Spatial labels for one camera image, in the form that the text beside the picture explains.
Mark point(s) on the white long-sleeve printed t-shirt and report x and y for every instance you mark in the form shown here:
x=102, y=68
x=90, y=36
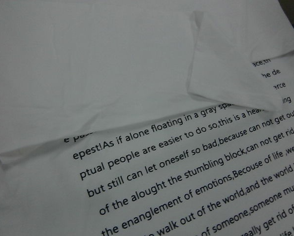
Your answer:
x=146, y=118

